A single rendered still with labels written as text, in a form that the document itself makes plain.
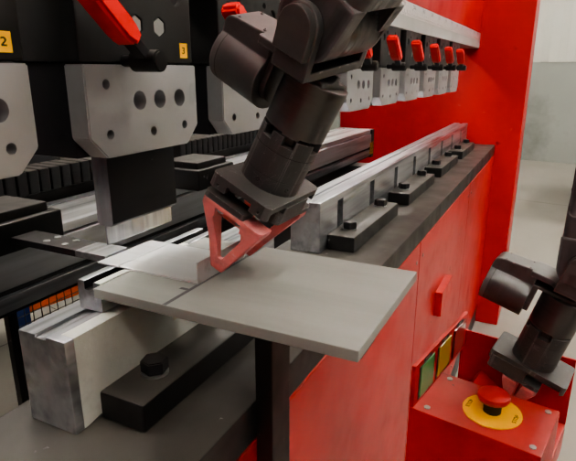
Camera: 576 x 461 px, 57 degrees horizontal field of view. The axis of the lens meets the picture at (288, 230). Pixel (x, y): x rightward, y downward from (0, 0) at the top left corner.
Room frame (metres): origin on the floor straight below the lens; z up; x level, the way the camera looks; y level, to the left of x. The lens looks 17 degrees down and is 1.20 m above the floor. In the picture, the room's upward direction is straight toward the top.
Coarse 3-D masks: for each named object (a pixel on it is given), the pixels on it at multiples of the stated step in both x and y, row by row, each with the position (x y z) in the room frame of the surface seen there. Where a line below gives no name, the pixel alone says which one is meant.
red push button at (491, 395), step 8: (480, 392) 0.58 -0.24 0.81; (488, 392) 0.58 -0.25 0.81; (496, 392) 0.58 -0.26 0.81; (504, 392) 0.58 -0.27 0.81; (480, 400) 0.58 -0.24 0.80; (488, 400) 0.57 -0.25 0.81; (496, 400) 0.57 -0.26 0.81; (504, 400) 0.57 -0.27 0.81; (488, 408) 0.58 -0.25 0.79; (496, 408) 0.57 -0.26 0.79
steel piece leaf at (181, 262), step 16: (144, 256) 0.55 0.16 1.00; (160, 256) 0.55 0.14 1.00; (176, 256) 0.55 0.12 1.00; (192, 256) 0.55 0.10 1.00; (208, 256) 0.49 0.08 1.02; (224, 256) 0.51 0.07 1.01; (144, 272) 0.50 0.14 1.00; (160, 272) 0.50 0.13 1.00; (176, 272) 0.50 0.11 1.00; (192, 272) 0.50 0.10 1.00; (208, 272) 0.49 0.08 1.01
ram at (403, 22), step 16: (416, 0) 1.41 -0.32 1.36; (432, 0) 1.58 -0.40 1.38; (448, 0) 1.77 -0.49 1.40; (464, 0) 2.03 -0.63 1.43; (480, 0) 2.37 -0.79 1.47; (400, 16) 1.29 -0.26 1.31; (448, 16) 1.79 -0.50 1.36; (464, 16) 2.06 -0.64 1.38; (480, 16) 2.41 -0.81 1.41; (432, 32) 1.60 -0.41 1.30; (448, 32) 1.81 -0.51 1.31; (480, 32) 2.45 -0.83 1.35
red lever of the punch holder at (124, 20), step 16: (80, 0) 0.42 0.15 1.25; (96, 0) 0.42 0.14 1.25; (112, 0) 0.43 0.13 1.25; (96, 16) 0.43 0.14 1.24; (112, 16) 0.43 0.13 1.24; (128, 16) 0.44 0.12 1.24; (112, 32) 0.44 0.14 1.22; (128, 32) 0.44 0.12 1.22; (128, 48) 0.46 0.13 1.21; (144, 48) 0.46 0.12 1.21; (128, 64) 0.48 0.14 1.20; (144, 64) 0.47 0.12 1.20; (160, 64) 0.47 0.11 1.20
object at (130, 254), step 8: (136, 248) 0.58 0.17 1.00; (144, 248) 0.58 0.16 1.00; (152, 248) 0.58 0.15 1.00; (112, 256) 0.55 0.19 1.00; (120, 256) 0.55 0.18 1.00; (128, 256) 0.55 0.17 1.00; (136, 256) 0.55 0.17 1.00; (104, 264) 0.53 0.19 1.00; (112, 264) 0.52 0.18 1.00; (120, 264) 0.52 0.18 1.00
